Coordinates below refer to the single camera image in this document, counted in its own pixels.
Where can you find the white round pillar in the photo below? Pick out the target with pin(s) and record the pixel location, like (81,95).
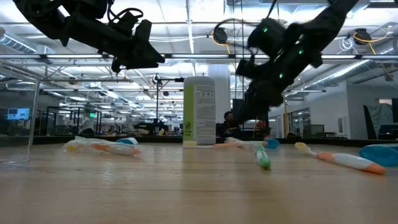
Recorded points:
(222,93)

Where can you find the small black ceiling reel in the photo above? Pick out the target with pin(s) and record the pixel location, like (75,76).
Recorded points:
(156,80)

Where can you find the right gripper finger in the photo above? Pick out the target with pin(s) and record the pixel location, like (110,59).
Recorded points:
(253,110)

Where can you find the black framed glass enclosure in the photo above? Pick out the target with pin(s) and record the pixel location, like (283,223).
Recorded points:
(100,123)

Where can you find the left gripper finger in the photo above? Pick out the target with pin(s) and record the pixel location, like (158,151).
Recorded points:
(154,60)

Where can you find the black monitor cart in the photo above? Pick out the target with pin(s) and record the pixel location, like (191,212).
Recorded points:
(261,130)

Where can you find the long ceiling light strip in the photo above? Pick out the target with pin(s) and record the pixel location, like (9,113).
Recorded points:
(199,56)

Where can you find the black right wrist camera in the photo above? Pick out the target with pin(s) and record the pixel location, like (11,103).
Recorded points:
(267,39)

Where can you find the blue lit monitor screen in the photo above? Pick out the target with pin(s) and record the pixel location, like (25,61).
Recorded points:
(18,114)

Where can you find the white green wipes canister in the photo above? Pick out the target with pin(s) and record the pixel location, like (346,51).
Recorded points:
(202,112)

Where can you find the black background robot arm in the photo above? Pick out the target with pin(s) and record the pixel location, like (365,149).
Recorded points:
(149,127)

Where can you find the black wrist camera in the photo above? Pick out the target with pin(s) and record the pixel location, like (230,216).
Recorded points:
(267,39)
(127,25)

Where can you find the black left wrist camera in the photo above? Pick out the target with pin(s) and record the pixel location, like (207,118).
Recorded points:
(127,25)

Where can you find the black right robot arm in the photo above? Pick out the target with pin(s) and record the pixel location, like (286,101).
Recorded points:
(323,25)

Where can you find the black metal table frame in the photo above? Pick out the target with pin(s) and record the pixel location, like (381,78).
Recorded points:
(326,141)

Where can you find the person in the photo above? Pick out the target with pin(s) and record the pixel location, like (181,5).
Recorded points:
(228,127)

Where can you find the clear acrylic organizer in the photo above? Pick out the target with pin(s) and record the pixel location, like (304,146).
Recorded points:
(18,86)

